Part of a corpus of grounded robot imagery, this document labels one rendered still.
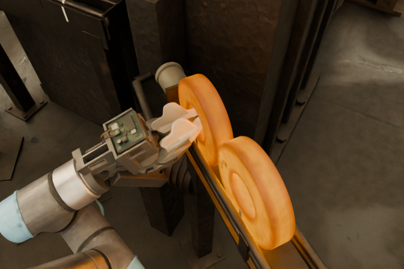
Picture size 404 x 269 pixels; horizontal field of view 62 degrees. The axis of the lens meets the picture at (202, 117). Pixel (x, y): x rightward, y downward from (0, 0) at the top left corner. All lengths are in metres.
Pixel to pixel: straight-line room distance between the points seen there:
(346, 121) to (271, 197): 1.20
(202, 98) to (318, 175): 0.95
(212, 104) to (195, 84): 0.05
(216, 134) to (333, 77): 1.31
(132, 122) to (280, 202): 0.24
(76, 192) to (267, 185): 0.29
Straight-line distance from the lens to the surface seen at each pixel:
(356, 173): 1.45
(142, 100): 0.76
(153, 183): 0.62
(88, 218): 0.65
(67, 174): 0.55
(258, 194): 0.42
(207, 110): 0.49
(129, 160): 0.51
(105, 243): 0.62
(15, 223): 0.60
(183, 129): 0.53
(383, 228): 1.38
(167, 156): 0.54
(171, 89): 0.60
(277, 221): 0.42
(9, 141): 1.60
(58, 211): 0.57
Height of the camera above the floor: 1.15
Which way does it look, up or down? 51 degrees down
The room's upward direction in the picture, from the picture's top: straight up
